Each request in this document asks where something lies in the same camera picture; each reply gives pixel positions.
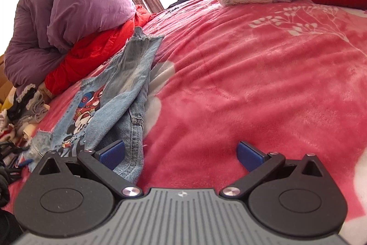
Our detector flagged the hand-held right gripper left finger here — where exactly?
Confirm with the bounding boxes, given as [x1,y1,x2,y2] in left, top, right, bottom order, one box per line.
[39,140,144,200]

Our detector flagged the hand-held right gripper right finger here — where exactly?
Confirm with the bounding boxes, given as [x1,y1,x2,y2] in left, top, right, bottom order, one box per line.
[220,142,329,200]

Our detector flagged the red quilt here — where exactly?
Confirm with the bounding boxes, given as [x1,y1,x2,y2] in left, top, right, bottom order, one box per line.
[44,4,157,95]

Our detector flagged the red white patterned garment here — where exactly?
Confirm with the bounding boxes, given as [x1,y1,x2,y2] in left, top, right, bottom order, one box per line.
[0,115,15,143]

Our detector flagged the purple duvet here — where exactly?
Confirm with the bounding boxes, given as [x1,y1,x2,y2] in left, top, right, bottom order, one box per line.
[4,0,137,88]

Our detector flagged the cream folded garment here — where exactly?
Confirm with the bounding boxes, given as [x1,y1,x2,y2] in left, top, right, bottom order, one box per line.
[22,121,39,144]

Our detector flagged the grey ruffled folded garment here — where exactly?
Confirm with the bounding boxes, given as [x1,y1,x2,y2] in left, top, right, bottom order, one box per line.
[8,99,50,123]

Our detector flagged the wooden headboard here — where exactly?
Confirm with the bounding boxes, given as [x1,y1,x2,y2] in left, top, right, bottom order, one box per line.
[0,52,18,104]

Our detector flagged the striped cloth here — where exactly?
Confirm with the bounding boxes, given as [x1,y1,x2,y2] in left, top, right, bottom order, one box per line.
[0,142,33,178]

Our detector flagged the denim jeans with cartoon patch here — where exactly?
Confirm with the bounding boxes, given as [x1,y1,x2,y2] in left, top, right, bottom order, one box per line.
[24,27,164,184]

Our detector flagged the pink floral blanket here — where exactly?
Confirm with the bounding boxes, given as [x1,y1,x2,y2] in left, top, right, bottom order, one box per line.
[6,0,367,235]

